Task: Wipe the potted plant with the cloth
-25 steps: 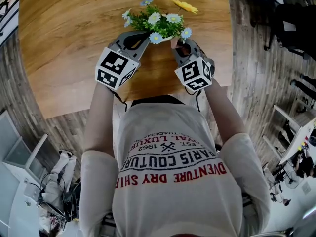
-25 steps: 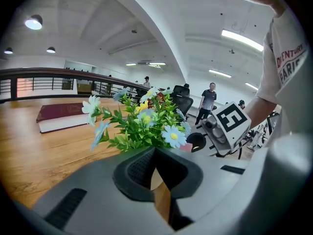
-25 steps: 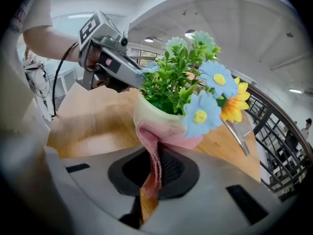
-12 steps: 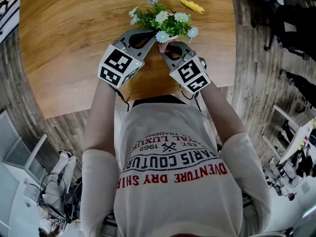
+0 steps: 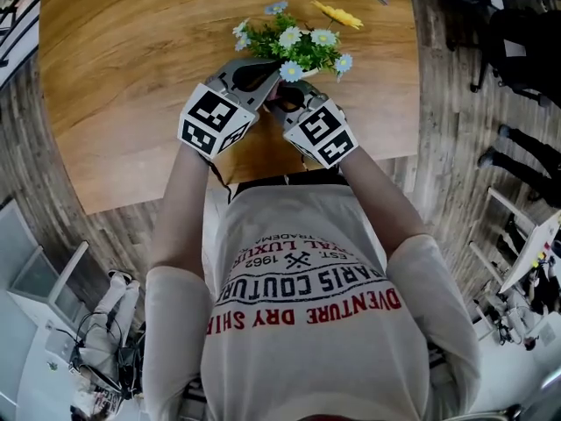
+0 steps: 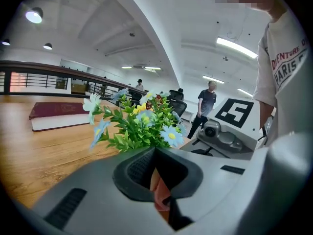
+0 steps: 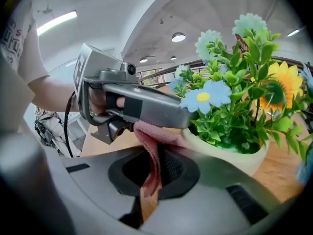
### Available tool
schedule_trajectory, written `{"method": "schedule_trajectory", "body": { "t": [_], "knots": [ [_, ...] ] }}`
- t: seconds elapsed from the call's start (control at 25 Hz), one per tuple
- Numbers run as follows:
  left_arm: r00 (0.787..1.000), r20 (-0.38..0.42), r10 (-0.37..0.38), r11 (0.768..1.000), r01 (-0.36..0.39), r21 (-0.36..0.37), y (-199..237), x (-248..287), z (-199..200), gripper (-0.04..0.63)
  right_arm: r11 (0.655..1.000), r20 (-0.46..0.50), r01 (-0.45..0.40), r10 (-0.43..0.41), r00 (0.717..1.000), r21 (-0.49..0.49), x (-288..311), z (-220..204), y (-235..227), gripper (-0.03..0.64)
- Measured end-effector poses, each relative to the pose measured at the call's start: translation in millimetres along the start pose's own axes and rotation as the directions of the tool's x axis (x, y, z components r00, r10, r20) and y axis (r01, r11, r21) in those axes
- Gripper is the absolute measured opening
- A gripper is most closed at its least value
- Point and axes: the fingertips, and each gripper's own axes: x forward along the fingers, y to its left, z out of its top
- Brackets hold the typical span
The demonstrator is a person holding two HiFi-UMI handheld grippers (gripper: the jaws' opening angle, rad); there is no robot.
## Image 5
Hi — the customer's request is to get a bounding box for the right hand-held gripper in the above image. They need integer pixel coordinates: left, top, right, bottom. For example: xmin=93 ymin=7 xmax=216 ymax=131
xmin=266 ymin=81 xmax=361 ymax=169

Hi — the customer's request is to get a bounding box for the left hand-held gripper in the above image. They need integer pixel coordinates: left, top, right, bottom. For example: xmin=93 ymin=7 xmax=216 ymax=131
xmin=176 ymin=58 xmax=282 ymax=162

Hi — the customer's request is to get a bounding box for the potted plant with daisy flowers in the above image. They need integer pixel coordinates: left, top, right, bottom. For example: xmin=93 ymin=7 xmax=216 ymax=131
xmin=231 ymin=0 xmax=366 ymax=83

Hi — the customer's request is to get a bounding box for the person's left forearm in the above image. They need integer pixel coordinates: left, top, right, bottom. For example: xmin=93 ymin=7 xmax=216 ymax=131
xmin=150 ymin=141 xmax=221 ymax=275

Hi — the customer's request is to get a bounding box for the person's right forearm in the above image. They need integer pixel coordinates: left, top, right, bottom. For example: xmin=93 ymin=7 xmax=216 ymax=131
xmin=336 ymin=146 xmax=430 ymax=258

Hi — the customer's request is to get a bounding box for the white printed shirt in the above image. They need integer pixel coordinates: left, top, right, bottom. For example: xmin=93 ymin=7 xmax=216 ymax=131
xmin=141 ymin=183 xmax=484 ymax=421

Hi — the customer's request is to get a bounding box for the black office chair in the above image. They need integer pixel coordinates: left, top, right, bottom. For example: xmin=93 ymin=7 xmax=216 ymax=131
xmin=469 ymin=9 xmax=561 ymax=107

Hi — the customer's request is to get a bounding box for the white cabinet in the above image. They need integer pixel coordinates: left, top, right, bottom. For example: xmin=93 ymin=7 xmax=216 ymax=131
xmin=0 ymin=197 xmax=91 ymax=337

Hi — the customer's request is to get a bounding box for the white table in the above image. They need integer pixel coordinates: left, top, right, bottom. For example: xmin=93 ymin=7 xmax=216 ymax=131
xmin=498 ymin=210 xmax=561 ymax=295

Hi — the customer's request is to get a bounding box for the white robot with cables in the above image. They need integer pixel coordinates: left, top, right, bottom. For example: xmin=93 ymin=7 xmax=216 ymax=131
xmin=67 ymin=268 xmax=144 ymax=414

